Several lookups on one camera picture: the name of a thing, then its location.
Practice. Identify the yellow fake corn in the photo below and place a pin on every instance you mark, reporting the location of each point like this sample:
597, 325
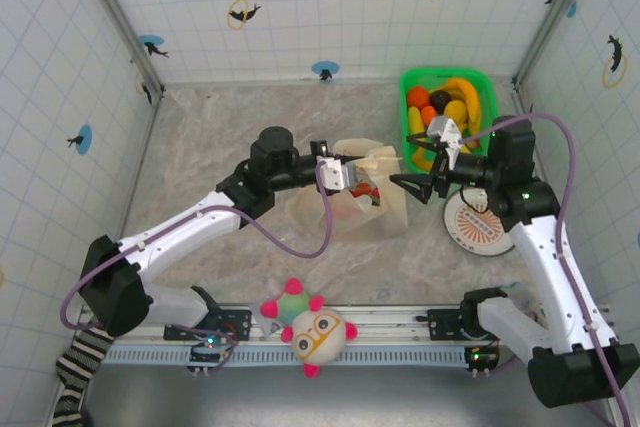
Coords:
415, 124

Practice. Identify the round white orange coaster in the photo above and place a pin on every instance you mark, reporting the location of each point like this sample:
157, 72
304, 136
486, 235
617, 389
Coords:
472, 227

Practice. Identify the dark fake mangosteen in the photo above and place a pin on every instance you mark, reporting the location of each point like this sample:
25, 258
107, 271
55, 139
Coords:
440, 98

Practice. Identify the seal blue oval sticker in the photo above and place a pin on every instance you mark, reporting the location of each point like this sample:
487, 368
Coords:
325, 69

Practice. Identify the bird blue oval sticker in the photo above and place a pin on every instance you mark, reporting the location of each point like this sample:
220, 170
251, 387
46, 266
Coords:
84, 139

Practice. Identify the green plastic basket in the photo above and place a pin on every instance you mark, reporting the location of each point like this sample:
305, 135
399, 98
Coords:
490, 102

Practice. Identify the orange-yellow curved fake banana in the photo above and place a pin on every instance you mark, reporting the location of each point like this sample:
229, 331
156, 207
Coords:
422, 162

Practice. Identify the small fake tangerine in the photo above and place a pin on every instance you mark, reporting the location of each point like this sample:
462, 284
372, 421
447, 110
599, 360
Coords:
429, 113

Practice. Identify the round plush toy with glasses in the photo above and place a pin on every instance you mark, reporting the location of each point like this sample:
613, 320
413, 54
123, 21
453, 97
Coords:
317, 337

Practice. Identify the black white striped sock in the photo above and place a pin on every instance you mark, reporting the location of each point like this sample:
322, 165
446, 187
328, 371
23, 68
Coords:
80, 362

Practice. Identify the beige printed plastic bag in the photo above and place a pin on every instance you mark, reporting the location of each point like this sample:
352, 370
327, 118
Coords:
385, 217

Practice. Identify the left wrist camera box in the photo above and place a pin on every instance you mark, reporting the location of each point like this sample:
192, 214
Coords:
334, 176

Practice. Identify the large fake orange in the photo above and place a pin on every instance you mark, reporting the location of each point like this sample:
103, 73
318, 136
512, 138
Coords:
418, 96

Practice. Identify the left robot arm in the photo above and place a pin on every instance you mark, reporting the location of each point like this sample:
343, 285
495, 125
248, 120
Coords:
185, 232

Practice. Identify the yellow fake lemon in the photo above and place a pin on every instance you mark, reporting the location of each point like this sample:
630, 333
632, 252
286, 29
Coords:
455, 109

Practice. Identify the grey metal frame post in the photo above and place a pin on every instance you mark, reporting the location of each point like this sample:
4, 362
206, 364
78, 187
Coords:
120, 17
555, 17

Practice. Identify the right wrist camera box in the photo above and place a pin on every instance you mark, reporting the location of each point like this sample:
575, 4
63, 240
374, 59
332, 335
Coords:
442, 129

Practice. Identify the yellow fake banana bunch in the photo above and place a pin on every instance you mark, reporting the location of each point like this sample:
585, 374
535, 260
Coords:
472, 102

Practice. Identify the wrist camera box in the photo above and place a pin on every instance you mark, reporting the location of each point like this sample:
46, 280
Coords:
334, 176
442, 129

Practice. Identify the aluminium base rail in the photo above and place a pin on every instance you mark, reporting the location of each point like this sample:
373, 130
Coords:
390, 319

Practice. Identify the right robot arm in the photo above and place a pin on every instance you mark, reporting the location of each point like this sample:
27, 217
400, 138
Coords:
550, 272

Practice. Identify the shark blue oval sticker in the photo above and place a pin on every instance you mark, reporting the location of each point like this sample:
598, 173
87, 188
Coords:
152, 44

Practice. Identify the small circuit board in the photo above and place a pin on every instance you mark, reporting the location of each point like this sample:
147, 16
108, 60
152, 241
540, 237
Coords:
480, 358
210, 347

